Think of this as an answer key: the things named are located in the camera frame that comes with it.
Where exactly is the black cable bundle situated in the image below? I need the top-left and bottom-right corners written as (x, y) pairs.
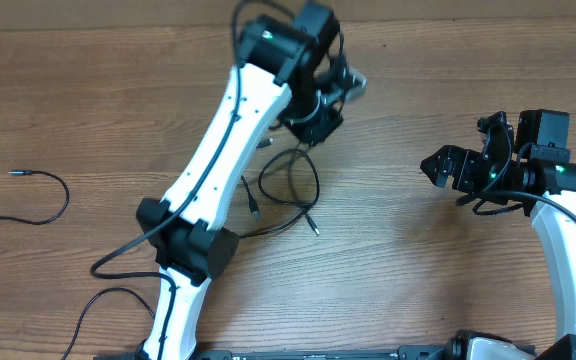
top-left (237, 135), bottom-right (322, 240)

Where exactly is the black separated cable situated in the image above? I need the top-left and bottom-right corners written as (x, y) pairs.
top-left (0, 169), bottom-right (72, 236)

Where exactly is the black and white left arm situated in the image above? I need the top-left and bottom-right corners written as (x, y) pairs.
top-left (135, 2), bottom-right (354, 359)

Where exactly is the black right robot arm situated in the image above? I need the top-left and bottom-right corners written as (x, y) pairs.
top-left (420, 109), bottom-right (576, 359)

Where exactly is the brown cardboard backdrop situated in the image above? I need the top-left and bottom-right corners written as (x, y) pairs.
top-left (0, 0), bottom-right (576, 32)

